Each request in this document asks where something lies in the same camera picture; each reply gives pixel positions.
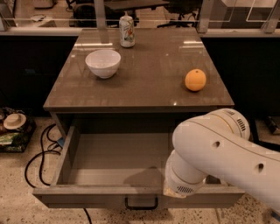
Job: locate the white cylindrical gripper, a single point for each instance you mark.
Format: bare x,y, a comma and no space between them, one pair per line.
182,185

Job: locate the grey top drawer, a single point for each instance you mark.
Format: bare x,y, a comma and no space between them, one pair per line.
123,170

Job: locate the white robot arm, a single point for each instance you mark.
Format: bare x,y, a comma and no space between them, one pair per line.
217,144

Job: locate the grey drawer cabinet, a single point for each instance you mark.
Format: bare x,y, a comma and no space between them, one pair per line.
150,78

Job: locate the black stand leg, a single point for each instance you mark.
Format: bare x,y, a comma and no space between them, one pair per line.
266,132

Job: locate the orange fruit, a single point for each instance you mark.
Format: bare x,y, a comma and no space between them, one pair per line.
195,80

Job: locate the white ceramic bowl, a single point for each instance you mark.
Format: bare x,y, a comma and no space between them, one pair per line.
103,63

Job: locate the dark box of items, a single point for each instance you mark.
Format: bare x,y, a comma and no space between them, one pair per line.
16,140

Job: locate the tan toy hat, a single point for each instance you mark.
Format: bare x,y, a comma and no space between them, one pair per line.
14,121

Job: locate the black office chair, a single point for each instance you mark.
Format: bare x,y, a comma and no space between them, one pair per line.
188,13

